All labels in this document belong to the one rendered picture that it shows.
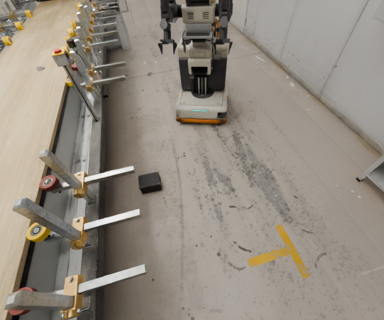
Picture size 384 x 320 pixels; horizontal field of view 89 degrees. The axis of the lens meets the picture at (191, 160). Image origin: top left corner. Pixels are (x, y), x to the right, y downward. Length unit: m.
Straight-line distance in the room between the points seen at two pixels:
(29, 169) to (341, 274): 2.14
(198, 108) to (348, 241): 1.85
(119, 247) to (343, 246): 1.81
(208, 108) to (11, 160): 1.78
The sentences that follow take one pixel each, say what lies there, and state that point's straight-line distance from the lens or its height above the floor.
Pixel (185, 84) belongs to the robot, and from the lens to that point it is 2.57.
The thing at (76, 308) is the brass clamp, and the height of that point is 0.83.
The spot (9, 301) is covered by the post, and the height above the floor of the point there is 1.11.
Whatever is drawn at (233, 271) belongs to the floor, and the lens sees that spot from 1.73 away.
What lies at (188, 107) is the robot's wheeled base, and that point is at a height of 0.27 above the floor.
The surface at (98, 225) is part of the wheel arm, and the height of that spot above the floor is 0.82.
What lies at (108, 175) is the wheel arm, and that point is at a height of 0.85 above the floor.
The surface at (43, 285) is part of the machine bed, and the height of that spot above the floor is 0.70.
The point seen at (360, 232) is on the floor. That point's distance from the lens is 2.19.
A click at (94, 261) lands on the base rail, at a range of 1.14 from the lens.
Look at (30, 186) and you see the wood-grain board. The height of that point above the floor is 0.90.
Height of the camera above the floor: 1.70
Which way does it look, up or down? 52 degrees down
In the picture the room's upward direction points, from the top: 6 degrees counter-clockwise
